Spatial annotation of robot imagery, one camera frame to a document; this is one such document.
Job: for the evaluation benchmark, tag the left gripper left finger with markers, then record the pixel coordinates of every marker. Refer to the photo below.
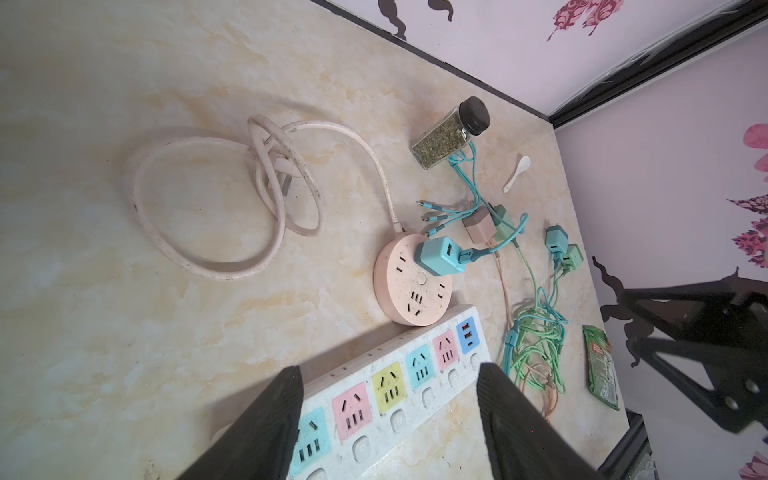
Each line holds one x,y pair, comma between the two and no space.
260,443

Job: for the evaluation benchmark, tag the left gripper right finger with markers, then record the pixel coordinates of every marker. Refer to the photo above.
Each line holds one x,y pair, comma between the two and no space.
521,444

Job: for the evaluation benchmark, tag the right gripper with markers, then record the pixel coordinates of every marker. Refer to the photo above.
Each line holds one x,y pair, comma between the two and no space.
728,338

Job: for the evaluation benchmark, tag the teal charger plug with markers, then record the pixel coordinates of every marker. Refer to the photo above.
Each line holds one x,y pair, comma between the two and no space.
556,240
443,257

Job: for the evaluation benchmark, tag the light green charger plug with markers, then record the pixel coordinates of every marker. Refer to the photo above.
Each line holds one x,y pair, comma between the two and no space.
503,223

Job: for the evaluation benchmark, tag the pink charger plug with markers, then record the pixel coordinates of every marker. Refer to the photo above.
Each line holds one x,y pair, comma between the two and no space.
480,226

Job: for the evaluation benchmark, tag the green snack packet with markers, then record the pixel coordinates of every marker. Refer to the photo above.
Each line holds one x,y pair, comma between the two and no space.
601,371

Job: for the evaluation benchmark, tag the white multicolour power strip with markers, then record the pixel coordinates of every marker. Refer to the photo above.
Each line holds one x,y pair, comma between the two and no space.
355,414

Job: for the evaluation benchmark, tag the round pink power socket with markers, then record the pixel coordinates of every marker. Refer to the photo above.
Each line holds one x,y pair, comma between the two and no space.
407,293

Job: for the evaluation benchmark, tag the white spoon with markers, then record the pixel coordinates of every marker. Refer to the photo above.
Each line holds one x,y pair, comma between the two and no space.
522,166

